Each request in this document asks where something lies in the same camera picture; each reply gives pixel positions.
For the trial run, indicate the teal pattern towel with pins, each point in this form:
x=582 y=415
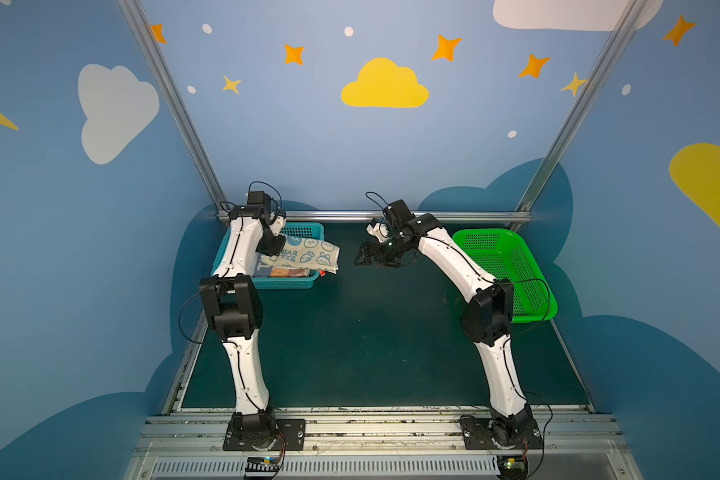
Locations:
x=306 y=253

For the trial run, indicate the green plastic basket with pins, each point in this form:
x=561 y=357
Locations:
x=505 y=255

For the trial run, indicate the teal plastic basket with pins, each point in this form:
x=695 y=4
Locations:
x=237 y=255

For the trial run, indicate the horizontal aluminium frame rail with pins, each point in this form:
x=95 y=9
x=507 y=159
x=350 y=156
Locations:
x=442 y=216

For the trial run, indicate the small circuit board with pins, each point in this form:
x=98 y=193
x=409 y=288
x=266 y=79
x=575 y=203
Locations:
x=261 y=468
x=512 y=468

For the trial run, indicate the left aluminium frame post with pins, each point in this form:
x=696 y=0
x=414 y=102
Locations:
x=137 y=20

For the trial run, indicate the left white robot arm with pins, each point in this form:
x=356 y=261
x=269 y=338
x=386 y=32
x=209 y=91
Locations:
x=234 y=310

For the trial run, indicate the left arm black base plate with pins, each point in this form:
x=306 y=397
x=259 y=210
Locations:
x=264 y=433

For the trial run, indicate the right small circuit board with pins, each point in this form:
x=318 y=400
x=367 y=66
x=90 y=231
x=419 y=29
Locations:
x=512 y=468

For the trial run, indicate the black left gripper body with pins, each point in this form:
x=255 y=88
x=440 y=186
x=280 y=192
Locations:
x=273 y=243

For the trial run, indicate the aluminium frame post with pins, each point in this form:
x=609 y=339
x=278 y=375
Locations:
x=616 y=44
x=137 y=20

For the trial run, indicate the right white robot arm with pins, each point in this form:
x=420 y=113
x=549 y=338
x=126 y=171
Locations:
x=489 y=308

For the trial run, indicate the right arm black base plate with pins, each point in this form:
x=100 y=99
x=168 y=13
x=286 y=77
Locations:
x=490 y=434

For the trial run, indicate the left small circuit board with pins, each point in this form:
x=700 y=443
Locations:
x=261 y=468

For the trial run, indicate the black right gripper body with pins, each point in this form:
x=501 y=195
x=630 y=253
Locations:
x=381 y=249

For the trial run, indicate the right aluminium frame post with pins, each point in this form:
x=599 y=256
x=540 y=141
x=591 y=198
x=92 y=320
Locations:
x=616 y=44

